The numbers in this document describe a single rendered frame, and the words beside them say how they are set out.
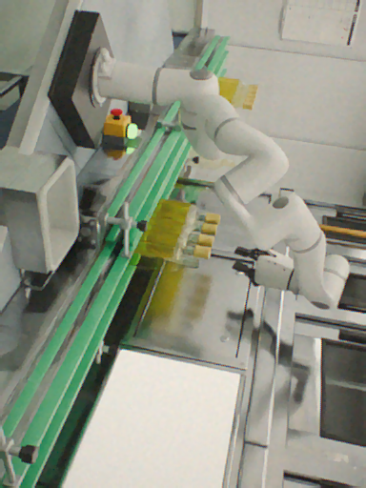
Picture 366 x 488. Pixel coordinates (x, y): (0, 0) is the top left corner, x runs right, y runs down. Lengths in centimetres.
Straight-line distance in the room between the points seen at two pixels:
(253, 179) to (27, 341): 60
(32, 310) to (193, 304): 49
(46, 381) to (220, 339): 51
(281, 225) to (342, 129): 655
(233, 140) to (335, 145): 662
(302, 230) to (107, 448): 64
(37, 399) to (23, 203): 40
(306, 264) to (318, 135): 649
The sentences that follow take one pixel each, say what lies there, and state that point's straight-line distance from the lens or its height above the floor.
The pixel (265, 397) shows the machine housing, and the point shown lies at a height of 137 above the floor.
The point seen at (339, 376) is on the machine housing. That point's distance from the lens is 148.
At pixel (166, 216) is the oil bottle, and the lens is 157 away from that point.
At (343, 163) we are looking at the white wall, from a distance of 790.
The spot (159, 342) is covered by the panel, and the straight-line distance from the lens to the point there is 139.
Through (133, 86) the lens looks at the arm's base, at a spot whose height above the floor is 92.
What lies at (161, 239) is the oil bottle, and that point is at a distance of 148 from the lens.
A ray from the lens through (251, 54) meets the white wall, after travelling 735.
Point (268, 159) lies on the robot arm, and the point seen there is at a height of 128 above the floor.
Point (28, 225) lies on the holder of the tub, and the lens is 118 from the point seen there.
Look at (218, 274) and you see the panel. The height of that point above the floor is 119.
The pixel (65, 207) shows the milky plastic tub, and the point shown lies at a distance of 132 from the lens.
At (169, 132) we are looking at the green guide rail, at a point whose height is 93.
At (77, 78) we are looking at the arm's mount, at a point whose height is 81.
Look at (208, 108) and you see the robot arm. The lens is 126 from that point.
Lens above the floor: 129
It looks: 8 degrees down
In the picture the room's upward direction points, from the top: 100 degrees clockwise
